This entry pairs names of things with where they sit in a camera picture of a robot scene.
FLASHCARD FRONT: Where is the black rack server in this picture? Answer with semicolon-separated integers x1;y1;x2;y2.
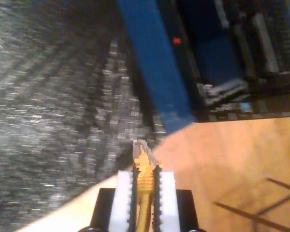
215;0;290;97

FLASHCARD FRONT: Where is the blue metal base panel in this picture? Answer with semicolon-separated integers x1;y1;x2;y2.
116;0;198;136

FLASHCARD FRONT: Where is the black bubble mat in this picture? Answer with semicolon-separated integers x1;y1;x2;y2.
0;0;169;232

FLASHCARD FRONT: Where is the yellow network cable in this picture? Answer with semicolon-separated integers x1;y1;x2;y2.
131;139;163;232

